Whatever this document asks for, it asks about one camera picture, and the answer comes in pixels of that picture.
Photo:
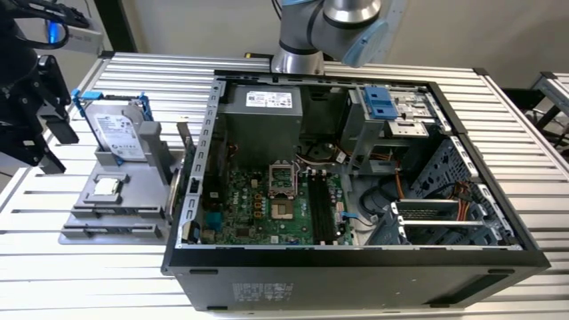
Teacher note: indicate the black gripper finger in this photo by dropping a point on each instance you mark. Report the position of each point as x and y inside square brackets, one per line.
[53, 86]
[37, 156]

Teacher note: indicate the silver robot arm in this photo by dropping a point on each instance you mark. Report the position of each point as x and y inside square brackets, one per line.
[302, 33]

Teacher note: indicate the black RAM slot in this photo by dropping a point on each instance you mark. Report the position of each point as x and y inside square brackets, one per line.
[314, 206]
[325, 206]
[330, 206]
[320, 206]

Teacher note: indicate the silver CPU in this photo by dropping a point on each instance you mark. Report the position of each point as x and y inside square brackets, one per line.
[106, 186]

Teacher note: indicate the hard disk in blue carrier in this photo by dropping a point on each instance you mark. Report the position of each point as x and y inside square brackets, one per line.
[114, 133]

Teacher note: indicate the grey parts rack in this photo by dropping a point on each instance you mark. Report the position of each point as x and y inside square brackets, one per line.
[137, 186]

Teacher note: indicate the green graphics card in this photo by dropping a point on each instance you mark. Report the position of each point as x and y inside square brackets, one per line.
[186, 151]

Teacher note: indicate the blue expansion slot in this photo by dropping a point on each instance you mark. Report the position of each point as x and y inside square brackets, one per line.
[212, 221]

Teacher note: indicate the grey power supply unit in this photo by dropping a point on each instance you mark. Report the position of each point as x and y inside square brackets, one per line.
[262, 133]

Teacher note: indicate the green motherboard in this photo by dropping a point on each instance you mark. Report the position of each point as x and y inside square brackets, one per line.
[241, 213]

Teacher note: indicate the CPU socket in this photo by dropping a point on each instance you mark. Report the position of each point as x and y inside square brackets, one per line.
[284, 210]

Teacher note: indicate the black open PC case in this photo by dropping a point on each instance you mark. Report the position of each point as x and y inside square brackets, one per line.
[310, 286]

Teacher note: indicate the blue plastic bay latch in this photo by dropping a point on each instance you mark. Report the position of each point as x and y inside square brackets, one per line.
[377, 100]

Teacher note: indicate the metal disk bay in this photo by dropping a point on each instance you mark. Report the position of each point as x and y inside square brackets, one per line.
[406, 130]

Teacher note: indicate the perforated metal disk cage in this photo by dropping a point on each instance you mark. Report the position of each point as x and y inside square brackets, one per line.
[443, 166]

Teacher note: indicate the metal slat side table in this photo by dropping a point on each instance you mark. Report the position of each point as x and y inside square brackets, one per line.
[550, 83]

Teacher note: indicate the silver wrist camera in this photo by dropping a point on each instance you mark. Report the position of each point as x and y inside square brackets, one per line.
[84, 36]

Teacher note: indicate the black upright post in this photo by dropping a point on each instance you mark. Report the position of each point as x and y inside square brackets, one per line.
[113, 23]

